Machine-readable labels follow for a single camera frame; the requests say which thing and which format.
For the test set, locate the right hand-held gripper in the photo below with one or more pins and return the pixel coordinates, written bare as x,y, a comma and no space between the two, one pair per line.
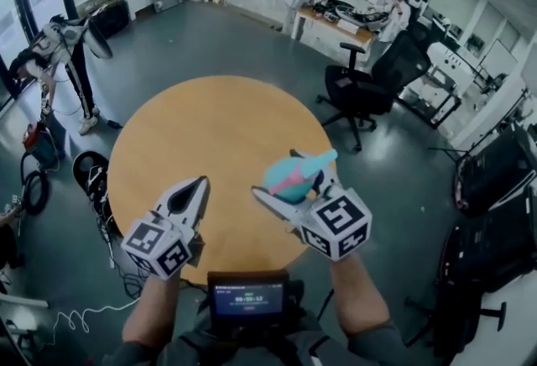
335,221

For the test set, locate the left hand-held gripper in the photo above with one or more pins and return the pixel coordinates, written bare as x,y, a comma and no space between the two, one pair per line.
159,244

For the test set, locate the teal and pink spray bottle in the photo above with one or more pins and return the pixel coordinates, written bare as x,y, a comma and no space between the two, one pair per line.
285,179

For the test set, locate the person's right forearm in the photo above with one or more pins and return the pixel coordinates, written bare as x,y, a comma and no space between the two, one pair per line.
361,297

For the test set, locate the person's left forearm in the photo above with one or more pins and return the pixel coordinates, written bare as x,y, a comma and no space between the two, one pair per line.
151,310

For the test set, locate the round wooden table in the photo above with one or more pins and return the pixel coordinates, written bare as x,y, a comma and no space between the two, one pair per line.
210,129

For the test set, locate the chest-mounted screen device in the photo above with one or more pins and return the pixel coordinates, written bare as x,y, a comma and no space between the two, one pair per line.
247,297

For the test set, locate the black office chair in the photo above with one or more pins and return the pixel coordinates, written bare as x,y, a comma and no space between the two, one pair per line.
377,79

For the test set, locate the person's torso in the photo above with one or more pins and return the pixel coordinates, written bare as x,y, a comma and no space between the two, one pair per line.
189,349

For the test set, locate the red and green vacuum cleaner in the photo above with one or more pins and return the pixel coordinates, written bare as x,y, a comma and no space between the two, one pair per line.
40,142

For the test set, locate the wooden work desk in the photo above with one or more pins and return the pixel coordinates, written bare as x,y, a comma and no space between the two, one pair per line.
331,26

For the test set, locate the black mesh chair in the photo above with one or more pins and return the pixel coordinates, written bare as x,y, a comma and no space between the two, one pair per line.
457,293

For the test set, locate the black and white machine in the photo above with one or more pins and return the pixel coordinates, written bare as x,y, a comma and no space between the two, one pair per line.
495,175

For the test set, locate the white-legged table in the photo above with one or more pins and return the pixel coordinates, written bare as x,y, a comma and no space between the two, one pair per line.
21,302

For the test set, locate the black suitcase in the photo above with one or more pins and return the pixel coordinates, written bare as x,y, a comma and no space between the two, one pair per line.
111,18

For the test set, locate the white desk with black frame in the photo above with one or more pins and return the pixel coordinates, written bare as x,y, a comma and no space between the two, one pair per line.
436,83

